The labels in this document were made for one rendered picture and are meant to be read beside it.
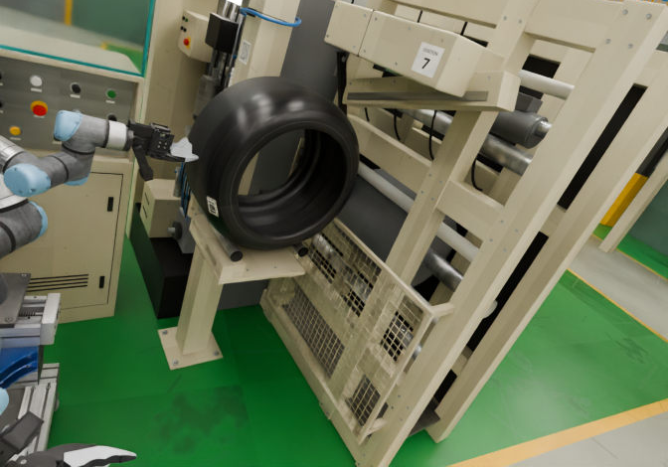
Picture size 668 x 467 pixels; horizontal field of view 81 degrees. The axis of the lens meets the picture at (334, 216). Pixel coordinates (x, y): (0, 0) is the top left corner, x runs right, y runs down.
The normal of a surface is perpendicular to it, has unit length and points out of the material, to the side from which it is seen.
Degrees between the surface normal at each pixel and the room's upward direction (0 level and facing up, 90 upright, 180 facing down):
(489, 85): 90
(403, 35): 90
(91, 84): 90
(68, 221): 90
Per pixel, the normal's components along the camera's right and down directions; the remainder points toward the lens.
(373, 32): -0.78, 0.00
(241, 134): 0.00, 0.01
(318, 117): 0.58, 0.36
